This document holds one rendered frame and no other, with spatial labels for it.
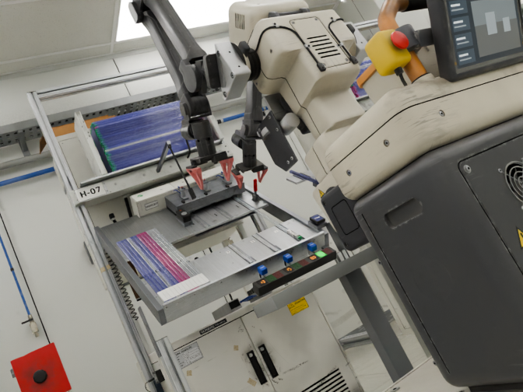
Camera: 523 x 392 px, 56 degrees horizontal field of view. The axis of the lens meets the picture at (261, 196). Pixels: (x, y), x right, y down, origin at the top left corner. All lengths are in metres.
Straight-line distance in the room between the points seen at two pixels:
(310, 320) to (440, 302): 1.25
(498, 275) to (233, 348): 1.33
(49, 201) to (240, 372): 2.25
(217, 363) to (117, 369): 1.67
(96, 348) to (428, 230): 2.94
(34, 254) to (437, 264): 3.11
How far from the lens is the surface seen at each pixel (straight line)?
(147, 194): 2.23
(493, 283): 0.84
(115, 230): 2.16
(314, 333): 2.12
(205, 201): 2.16
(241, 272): 1.70
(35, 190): 3.83
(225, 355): 1.97
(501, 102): 1.02
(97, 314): 3.59
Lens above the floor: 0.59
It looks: 11 degrees up
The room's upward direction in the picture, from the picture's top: 27 degrees counter-clockwise
